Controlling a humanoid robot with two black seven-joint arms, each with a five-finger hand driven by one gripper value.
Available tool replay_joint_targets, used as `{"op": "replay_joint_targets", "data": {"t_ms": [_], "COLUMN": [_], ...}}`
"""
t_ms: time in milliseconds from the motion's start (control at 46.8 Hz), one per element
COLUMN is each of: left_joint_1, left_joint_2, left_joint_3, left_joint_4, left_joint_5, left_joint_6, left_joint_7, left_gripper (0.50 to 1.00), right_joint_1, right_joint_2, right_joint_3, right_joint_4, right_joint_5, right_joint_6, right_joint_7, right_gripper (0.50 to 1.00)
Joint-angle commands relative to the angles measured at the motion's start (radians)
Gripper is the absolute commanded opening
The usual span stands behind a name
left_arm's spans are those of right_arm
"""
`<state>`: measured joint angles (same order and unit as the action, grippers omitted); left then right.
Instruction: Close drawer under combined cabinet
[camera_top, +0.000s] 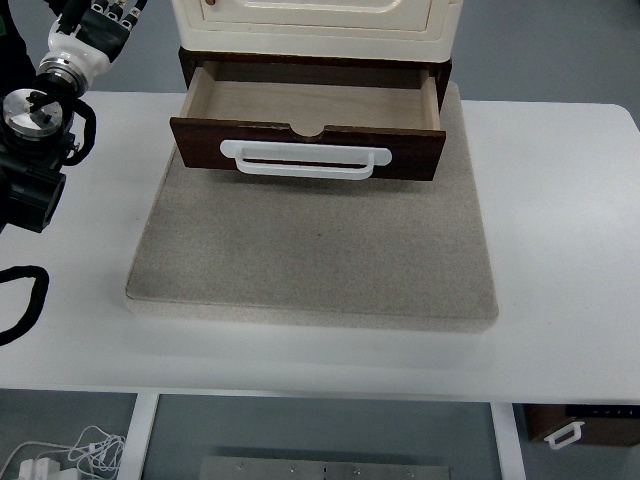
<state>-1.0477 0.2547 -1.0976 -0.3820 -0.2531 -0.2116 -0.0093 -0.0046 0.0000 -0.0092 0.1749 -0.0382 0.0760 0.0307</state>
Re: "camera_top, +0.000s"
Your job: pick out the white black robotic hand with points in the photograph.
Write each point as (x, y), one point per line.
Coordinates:
(88, 36)

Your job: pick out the dark wooden drawer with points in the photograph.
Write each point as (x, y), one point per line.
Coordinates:
(221, 106)

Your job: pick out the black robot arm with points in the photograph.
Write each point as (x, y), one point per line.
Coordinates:
(44, 124)

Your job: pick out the cream upper cabinet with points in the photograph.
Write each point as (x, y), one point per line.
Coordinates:
(413, 31)

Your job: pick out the beige fabric platform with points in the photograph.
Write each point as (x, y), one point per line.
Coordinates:
(378, 253)

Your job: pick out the white power adapter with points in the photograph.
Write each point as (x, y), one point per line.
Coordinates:
(39, 469)

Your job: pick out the brown box on floor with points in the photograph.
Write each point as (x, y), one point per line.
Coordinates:
(560, 425)

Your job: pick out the white drawer handle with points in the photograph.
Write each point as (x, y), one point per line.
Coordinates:
(285, 159)

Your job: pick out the white table leg frame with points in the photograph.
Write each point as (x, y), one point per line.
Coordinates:
(146, 404)

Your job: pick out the white handle on box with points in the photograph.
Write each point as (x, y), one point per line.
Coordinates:
(565, 436)

